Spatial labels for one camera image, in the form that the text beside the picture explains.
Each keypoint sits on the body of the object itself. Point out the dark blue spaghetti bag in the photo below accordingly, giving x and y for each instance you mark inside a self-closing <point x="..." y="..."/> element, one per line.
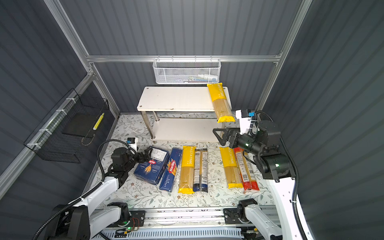
<point x="200" y="183"/>

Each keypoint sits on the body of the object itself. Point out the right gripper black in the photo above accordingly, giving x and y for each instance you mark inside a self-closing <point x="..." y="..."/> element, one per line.
<point x="234" y="133"/>

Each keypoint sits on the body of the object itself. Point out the floral patterned table mat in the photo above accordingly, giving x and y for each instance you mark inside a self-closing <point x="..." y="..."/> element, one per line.
<point x="141" y="195"/>

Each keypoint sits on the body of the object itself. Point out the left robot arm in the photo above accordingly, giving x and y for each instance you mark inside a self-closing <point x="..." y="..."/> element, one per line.
<point x="79" y="220"/>

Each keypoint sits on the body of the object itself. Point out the black wire basket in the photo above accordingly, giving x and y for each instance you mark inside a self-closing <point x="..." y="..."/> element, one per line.
<point x="68" y="134"/>

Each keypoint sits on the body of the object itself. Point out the tubes in white basket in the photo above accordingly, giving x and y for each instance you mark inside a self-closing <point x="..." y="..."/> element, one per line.
<point x="200" y="79"/>

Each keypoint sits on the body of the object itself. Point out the yellow Pastatime spaghetti bag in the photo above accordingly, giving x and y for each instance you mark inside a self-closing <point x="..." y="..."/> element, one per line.
<point x="220" y="103"/>
<point x="231" y="169"/>

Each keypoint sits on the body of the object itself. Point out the white two-tier shelf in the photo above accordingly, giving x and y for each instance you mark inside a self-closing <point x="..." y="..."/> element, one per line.
<point x="179" y="100"/>

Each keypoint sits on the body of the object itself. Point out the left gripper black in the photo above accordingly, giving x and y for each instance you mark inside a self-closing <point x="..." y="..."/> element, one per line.
<point x="146" y="155"/>

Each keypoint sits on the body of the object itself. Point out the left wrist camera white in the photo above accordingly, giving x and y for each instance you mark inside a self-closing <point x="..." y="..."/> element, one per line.
<point x="132" y="142"/>

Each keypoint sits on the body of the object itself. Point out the white wire mesh basket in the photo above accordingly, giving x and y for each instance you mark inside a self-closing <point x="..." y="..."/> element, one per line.
<point x="167" y="73"/>

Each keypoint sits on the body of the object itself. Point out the yellow marker in basket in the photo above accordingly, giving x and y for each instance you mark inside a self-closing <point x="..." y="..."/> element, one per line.
<point x="98" y="122"/>

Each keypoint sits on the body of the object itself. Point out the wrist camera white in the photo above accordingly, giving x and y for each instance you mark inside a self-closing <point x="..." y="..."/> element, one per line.
<point x="132" y="142"/>
<point x="246" y="121"/>

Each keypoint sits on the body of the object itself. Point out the red spaghetti bag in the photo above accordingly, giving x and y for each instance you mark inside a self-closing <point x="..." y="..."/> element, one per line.
<point x="248" y="176"/>

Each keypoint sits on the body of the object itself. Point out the yellow spaghetti bag centre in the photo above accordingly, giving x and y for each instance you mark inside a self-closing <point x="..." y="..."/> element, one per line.
<point x="187" y="170"/>

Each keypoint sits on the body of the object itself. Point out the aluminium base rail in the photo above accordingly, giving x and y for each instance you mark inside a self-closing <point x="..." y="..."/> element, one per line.
<point x="206" y="223"/>

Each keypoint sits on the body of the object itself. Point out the aluminium frame profile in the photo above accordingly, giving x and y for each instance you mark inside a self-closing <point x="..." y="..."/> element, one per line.
<point x="51" y="49"/>

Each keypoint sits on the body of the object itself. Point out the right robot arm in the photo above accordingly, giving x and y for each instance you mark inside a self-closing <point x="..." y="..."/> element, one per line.
<point x="281" y="176"/>

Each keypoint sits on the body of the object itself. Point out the slim blue Barilla spaghetti box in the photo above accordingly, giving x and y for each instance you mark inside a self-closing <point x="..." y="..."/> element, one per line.
<point x="171" y="170"/>

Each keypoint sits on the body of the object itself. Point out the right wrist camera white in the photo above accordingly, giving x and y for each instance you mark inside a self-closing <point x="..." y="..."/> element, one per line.
<point x="246" y="121"/>

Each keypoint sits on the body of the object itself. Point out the large blue Barilla box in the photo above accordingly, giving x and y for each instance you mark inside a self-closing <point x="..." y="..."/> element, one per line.
<point x="152" y="171"/>

